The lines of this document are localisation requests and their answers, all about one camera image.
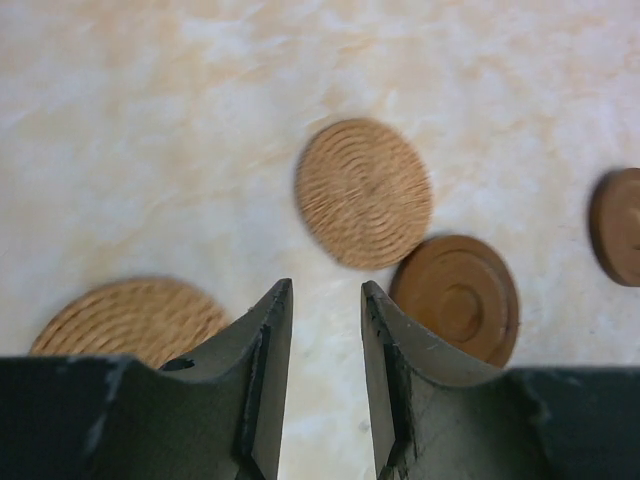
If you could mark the dark wooden coaster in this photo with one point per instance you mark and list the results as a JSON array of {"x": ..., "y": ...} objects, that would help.
[{"x": 462, "y": 290}]

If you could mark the brown wooden coaster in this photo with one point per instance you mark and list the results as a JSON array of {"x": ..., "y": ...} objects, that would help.
[{"x": 614, "y": 225}]

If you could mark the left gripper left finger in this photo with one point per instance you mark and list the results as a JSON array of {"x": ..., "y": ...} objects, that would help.
[{"x": 215, "y": 412}]

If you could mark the light woven rattan coaster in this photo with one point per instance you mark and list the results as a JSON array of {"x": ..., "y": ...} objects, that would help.
[{"x": 364, "y": 193}]

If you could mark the dark woven rattan coaster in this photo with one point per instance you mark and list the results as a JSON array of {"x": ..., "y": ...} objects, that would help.
[{"x": 154, "y": 318}]

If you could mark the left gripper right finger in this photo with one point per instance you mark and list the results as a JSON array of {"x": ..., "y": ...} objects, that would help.
[{"x": 439, "y": 413}]

